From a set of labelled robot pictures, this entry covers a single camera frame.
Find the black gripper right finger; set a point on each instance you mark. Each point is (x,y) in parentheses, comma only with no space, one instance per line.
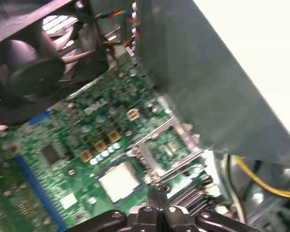
(176,217)

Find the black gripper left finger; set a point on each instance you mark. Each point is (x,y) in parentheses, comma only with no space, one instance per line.
(145,217)

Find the silver square CPU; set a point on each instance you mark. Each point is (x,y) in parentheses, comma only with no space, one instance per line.
(119,181)

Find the thin metal locking lever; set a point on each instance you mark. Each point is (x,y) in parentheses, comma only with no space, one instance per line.
(183,164)

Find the metal socket cover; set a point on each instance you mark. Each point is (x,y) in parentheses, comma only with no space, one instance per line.
(187,135)

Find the CPU socket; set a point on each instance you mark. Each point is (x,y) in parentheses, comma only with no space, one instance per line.
(145,174)

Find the black RAM slot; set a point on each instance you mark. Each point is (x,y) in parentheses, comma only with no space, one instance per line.
(191,191)
(203,200)

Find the green motherboard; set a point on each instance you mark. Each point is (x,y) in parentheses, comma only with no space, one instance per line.
(82,186)

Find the white square chip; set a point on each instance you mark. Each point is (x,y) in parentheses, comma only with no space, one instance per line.
(68,201)

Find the gold square inductor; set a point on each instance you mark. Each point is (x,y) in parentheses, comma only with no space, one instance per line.
(100,145)
(86,155)
(114,136)

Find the black open PC case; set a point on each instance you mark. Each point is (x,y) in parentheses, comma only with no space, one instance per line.
(275,210)

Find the beige board power connector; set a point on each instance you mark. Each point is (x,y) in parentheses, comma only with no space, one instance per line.
(133,113)

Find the long blue expansion slot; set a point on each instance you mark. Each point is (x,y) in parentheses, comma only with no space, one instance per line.
(38,191)

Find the black square chip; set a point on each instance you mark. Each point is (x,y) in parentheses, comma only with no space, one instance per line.
(50,153)

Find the grey power supply unit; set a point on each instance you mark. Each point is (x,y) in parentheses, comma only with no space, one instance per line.
(207,84)

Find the small blue board connector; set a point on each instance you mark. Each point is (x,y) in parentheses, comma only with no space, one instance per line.
(39,118)

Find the black case fan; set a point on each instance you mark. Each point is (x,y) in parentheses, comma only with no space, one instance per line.
(36,75)

